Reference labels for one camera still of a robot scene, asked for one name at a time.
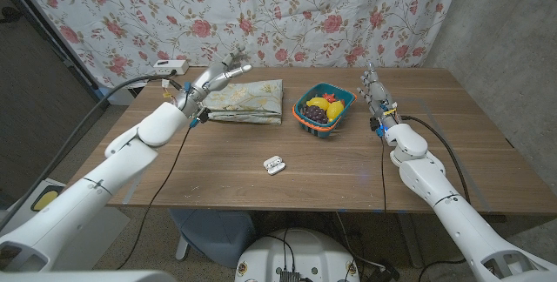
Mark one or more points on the red toy fruit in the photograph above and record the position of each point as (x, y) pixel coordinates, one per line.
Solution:
(329, 98)

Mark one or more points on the purple toy grapes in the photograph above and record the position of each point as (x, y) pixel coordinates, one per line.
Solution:
(314, 114)

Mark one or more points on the white AirPods case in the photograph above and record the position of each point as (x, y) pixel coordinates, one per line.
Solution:
(274, 165)

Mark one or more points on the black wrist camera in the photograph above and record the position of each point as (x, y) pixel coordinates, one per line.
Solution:
(200, 116)
(376, 126)

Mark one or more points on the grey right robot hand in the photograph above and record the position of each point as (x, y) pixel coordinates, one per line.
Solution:
(379, 97)

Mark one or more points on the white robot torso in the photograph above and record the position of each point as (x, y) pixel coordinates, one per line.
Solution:
(304, 251)

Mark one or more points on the teal basket with orange rim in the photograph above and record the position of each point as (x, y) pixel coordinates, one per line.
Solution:
(320, 130)

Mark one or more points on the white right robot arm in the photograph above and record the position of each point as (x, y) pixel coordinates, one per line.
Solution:
(439, 190)

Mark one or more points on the yellow toy lemon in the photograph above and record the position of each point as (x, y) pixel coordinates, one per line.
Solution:
(335, 110)
(317, 102)

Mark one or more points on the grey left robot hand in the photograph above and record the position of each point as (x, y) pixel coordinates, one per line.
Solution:
(204, 84)

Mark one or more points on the dark grey partition panel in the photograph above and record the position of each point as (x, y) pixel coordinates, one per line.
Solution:
(39, 99)

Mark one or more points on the folded pale floral cloth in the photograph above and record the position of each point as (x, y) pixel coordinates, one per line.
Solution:
(252, 99)

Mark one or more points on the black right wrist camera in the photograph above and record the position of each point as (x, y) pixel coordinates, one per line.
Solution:
(376, 126)

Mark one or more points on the rose print backdrop curtain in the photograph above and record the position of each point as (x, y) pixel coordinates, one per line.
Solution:
(261, 12)

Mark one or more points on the blue-grey stool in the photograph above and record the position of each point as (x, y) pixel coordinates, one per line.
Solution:
(213, 234)

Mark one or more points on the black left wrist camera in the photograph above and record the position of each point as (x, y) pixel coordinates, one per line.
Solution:
(200, 116)

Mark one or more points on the white power strip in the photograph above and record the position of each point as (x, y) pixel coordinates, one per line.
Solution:
(170, 67)

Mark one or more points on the yellow and black floor pad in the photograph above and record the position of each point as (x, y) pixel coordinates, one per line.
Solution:
(45, 199)

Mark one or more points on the black power adapter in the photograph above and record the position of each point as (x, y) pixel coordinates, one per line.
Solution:
(383, 275)

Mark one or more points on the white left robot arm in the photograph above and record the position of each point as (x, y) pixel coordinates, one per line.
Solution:
(109, 169)

